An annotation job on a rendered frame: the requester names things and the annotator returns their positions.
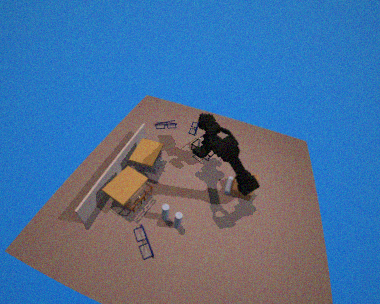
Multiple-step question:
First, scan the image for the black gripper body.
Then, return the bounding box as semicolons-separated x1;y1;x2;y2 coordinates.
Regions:
192;135;222;159

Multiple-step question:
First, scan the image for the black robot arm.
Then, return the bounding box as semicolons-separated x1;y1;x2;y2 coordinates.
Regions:
198;113;260;196

